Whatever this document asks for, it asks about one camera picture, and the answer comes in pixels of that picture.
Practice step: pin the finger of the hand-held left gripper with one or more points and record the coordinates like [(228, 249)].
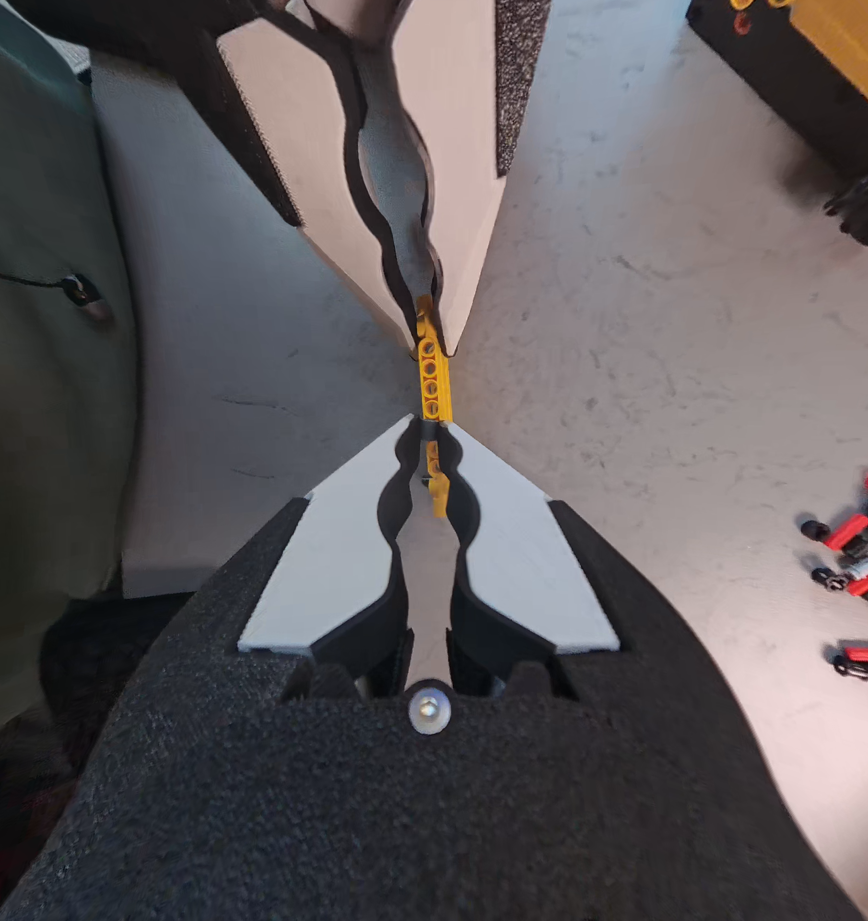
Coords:
[(463, 129), (297, 129)]

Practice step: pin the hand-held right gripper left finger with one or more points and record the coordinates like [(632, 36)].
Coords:
[(326, 575)]

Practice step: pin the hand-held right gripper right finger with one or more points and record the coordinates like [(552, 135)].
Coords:
[(535, 575)]

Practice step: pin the grey lego pin connector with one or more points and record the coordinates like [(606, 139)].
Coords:
[(430, 429)]

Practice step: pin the yellow lego beam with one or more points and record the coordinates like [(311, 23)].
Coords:
[(435, 388)]

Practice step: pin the pile of small lego pins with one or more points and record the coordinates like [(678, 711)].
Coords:
[(865, 568)]

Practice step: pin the yellow lego robot model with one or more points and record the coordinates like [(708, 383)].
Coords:
[(801, 72)]

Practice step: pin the person's left hand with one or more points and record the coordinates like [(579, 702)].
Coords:
[(362, 18)]

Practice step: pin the person's black pants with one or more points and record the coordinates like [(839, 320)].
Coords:
[(81, 669)]

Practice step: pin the person's green sweatshirt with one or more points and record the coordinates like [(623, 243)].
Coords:
[(38, 396)]

